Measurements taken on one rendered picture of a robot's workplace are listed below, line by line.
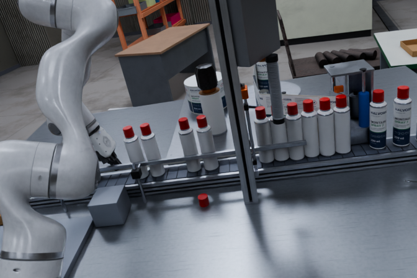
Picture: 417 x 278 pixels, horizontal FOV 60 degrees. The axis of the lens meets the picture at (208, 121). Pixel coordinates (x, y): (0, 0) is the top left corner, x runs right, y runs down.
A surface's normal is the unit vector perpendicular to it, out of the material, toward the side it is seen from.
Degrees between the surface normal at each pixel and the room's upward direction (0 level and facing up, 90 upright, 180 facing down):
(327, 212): 0
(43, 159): 44
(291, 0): 90
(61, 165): 52
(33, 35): 90
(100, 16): 60
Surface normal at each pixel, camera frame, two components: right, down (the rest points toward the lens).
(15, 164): 0.28, -0.28
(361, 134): -0.06, 0.44
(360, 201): -0.18, -0.89
